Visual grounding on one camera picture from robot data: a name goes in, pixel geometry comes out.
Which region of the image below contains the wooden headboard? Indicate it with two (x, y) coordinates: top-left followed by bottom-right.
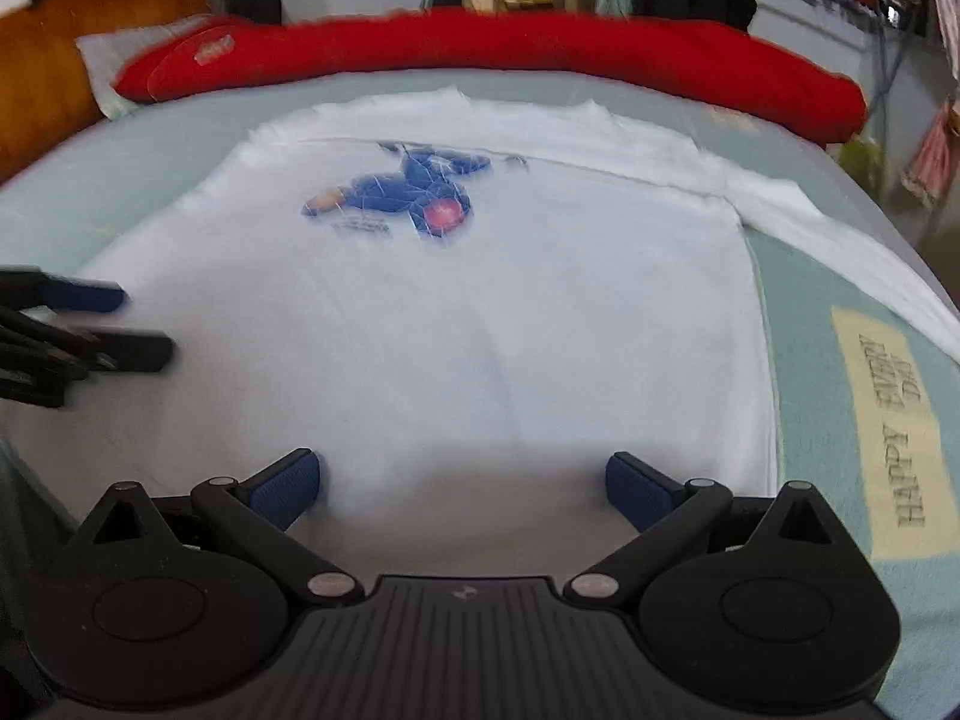
(0, 0), (212, 186)

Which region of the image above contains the white printed long-sleeve shirt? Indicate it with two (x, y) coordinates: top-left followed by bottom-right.
(0, 86), (960, 587)

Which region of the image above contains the pink floral curtain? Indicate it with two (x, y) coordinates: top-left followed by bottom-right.
(900, 97), (960, 205)

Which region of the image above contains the light blue checked bed sheet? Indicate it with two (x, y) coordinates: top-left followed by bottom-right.
(0, 67), (960, 700)

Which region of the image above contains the grey pillow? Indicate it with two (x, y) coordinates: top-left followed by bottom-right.
(75, 15), (218, 121)

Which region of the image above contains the rolled red quilt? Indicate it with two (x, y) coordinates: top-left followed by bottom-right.
(112, 7), (869, 149)

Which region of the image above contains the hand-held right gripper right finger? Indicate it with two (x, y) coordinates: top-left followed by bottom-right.
(562, 454), (854, 608)

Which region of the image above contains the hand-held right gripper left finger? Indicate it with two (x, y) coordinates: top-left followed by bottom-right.
(81, 448), (366, 608)

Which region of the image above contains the yellow-green cloth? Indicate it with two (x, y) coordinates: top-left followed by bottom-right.
(835, 133), (891, 194)

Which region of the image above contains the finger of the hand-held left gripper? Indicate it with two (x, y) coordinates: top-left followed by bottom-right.
(0, 315), (178, 410)
(0, 268), (128, 314)

